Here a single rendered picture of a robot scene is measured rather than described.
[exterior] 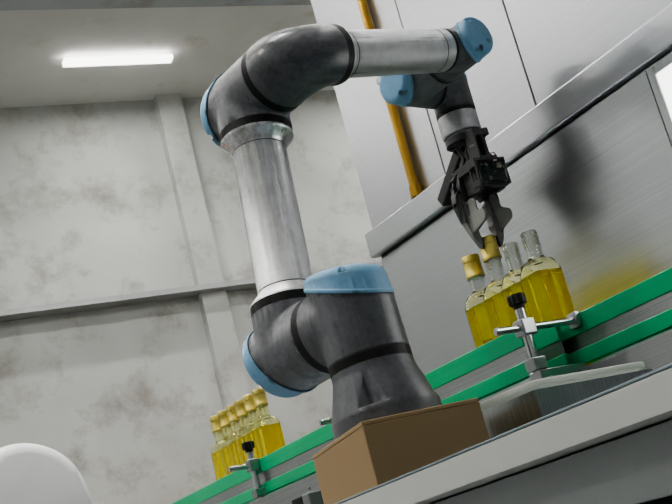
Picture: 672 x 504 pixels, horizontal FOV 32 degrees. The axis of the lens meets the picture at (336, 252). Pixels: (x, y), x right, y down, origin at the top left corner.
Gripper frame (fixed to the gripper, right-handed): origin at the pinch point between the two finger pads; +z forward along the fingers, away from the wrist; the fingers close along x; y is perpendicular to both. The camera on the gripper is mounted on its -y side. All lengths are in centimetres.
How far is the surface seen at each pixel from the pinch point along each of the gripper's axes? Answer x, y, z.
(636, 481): -60, 82, 50
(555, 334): -6.7, 17.7, 22.3
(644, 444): -60, 84, 47
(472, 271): -1.4, -4.7, 3.8
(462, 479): -62, 60, 44
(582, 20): 14.7, 25.2, -31.7
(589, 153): 11.7, 19.6, -8.3
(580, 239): 11.7, 10.9, 4.6
